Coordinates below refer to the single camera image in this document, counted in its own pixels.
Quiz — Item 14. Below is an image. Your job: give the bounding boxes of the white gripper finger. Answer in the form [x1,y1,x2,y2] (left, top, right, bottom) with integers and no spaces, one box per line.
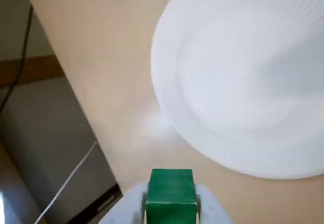
[101,182,150,224]
[194,182,234,224]

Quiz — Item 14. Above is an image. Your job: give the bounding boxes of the green cube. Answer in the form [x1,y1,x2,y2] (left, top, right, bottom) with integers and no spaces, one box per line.
[144,168,199,224]

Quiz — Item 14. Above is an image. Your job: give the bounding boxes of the grey cabinet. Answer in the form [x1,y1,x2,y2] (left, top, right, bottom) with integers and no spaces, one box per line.
[0,77,125,224]

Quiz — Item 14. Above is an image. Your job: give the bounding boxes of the white paper plate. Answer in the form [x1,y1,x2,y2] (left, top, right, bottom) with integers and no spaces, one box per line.
[150,0,324,180]

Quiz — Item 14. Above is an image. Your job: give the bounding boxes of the thin white cable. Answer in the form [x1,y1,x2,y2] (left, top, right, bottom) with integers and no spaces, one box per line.
[34,139,99,224]

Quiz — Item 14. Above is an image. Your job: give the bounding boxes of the thin black floor cable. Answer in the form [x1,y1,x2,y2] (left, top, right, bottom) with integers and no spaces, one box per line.
[0,5,34,115]

